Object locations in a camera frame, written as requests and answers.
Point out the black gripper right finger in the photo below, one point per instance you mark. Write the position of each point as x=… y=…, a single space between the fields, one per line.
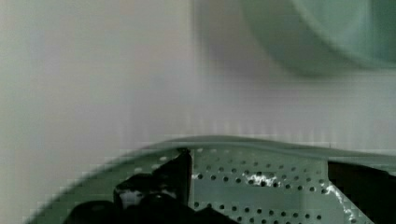
x=372 y=190

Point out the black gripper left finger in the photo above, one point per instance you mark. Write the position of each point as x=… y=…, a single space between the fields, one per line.
x=158 y=197

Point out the green plastic strainer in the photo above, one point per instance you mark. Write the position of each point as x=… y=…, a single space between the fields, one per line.
x=251 y=181

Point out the green mug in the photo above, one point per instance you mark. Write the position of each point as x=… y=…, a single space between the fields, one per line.
x=325 y=37

